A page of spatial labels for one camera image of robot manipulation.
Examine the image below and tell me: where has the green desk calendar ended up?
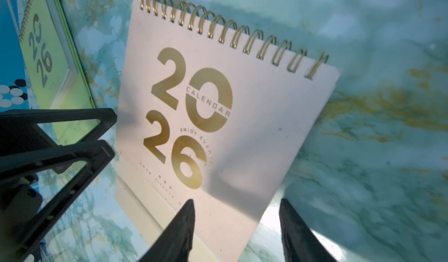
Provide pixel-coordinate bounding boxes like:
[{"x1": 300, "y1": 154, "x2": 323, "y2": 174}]
[{"x1": 18, "y1": 0, "x2": 100, "y2": 146}]

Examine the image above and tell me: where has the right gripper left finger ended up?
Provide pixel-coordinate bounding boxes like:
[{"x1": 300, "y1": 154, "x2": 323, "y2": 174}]
[{"x1": 140, "y1": 199, "x2": 196, "y2": 262}]

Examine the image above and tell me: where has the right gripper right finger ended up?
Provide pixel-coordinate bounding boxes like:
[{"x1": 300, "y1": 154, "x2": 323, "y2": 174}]
[{"x1": 279, "y1": 198, "x2": 336, "y2": 262}]

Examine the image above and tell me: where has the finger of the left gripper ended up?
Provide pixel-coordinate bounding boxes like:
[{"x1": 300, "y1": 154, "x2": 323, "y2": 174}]
[
  {"x1": 1, "y1": 140, "x2": 115, "y2": 262},
  {"x1": 1, "y1": 108, "x2": 117, "y2": 157}
]

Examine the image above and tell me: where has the pink calendar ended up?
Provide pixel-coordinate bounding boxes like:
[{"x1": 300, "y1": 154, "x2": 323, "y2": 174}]
[{"x1": 115, "y1": 0, "x2": 340, "y2": 262}]

